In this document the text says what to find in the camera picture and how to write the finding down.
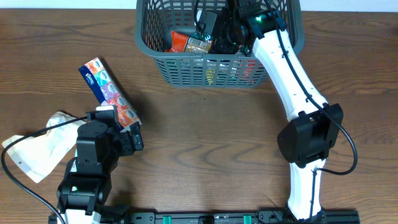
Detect orange pasta packet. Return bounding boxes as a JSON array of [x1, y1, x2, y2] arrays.
[[165, 31, 213, 54]]

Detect colourful tissue pack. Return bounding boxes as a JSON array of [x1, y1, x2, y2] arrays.
[[78, 57, 142, 131]]

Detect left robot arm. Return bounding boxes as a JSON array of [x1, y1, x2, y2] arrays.
[[49, 105, 144, 223]]

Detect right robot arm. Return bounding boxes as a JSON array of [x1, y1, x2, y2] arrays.
[[193, 1, 343, 221]]

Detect grey plastic basket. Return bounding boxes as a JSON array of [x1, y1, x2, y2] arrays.
[[134, 0, 305, 89]]

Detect white paper pouch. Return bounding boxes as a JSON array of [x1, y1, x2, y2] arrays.
[[7, 121, 85, 184]]

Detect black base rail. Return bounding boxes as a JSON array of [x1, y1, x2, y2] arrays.
[[48, 206, 360, 224]]

